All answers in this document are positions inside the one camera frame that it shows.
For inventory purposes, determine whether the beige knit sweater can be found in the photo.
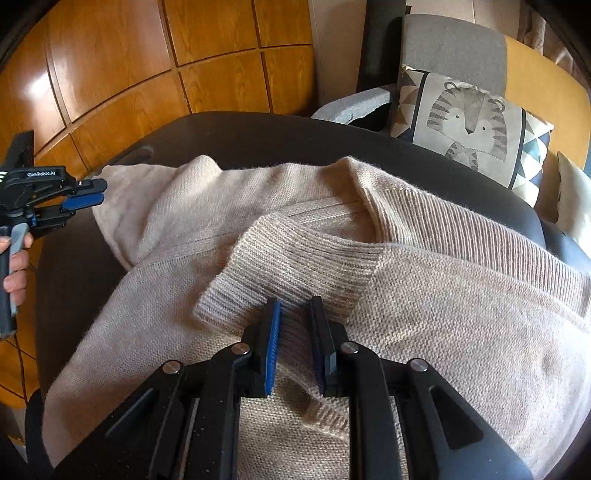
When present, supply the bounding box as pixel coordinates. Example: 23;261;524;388
43;156;590;479

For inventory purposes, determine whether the person's left hand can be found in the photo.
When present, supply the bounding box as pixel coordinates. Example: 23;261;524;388
3;233;34;307

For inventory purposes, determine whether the black padded table mat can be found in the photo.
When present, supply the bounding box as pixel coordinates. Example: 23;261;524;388
37;112;590;390

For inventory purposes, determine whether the deer print cushion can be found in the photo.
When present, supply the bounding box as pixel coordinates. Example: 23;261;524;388
556;152;591;256

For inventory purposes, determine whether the tiger print cushion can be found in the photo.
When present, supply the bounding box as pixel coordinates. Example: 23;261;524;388
391;66;554;206

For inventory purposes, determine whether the grey yellow blue sofa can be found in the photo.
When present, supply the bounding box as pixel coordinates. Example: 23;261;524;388
317;14;590;251

